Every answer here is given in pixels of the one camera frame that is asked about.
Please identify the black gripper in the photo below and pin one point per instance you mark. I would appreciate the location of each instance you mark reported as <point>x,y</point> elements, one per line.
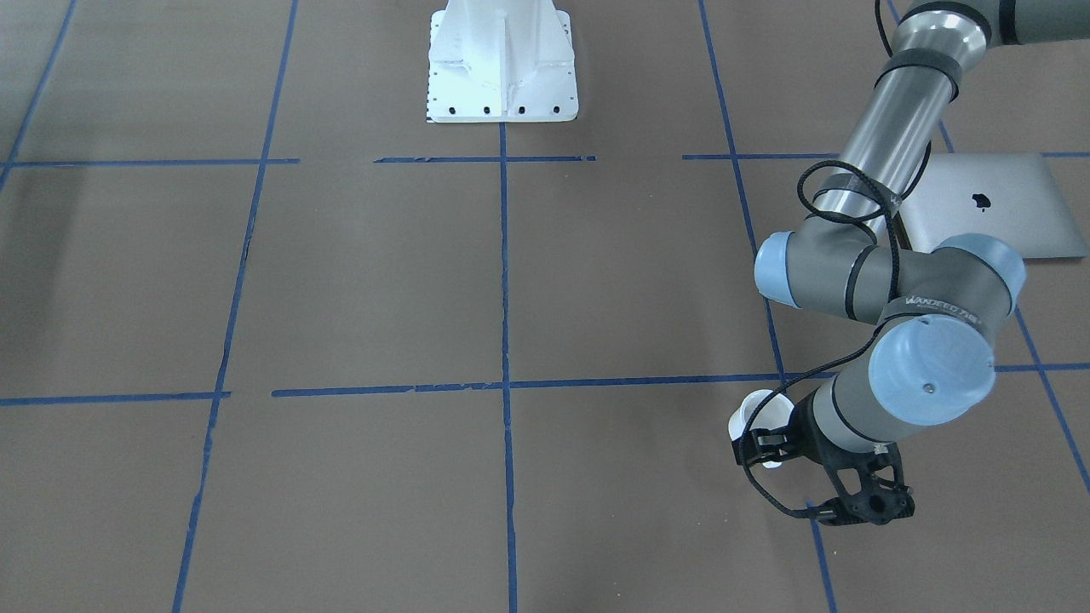
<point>807,441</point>

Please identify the white cup with handle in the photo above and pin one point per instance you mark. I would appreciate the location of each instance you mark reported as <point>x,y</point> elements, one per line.
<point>760,409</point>

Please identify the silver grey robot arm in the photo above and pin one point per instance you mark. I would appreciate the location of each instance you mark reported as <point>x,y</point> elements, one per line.
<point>936,314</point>

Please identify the silver closed laptop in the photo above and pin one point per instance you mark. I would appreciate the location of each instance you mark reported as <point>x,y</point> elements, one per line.
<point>1012,196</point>

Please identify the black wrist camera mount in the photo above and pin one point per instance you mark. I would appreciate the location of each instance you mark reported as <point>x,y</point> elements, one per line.
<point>869,487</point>

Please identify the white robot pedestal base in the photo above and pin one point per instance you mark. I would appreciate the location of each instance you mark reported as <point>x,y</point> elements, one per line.
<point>501,61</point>

